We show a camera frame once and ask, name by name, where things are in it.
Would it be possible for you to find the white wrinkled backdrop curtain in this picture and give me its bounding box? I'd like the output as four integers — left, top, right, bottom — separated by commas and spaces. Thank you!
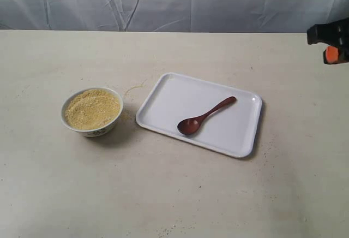
1, 0, 348, 33

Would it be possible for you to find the brown wooden spoon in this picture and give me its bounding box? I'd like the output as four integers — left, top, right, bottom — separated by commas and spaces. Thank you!
177, 96, 237, 135

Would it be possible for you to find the white patterned ceramic bowl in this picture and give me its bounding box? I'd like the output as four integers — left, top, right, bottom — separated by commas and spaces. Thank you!
61, 87, 123, 138

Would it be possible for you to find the white rectangular plastic tray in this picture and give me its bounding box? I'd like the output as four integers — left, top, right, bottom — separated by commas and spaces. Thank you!
136, 73, 262, 158

